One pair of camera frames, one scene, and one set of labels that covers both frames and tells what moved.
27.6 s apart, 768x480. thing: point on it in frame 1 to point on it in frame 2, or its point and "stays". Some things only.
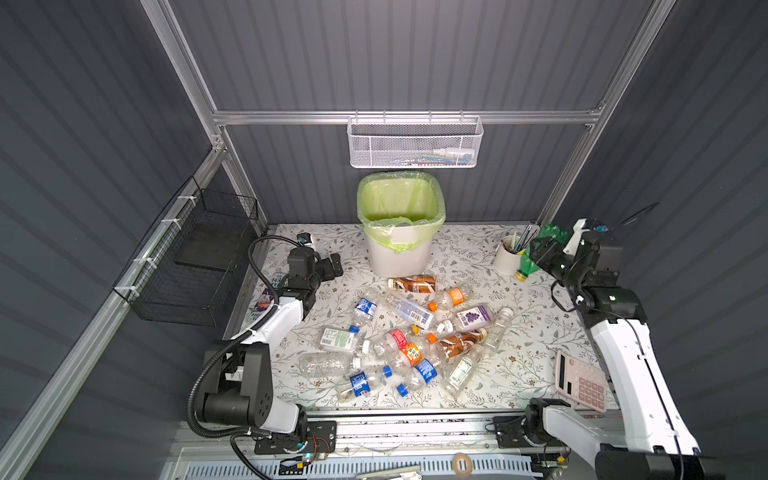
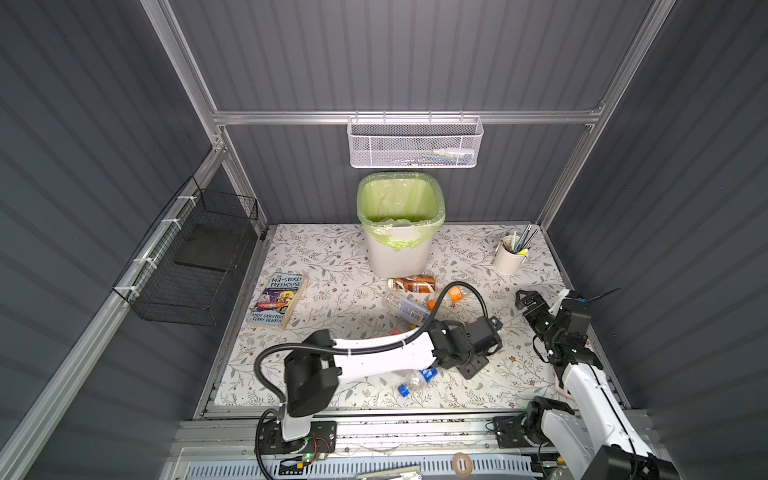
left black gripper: [328, 274] to [479, 363]
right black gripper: [546, 250] to [536, 297]
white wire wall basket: [414, 142] stays
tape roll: [468, 459] stays
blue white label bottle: [408, 310] stays
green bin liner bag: [400, 198] stays
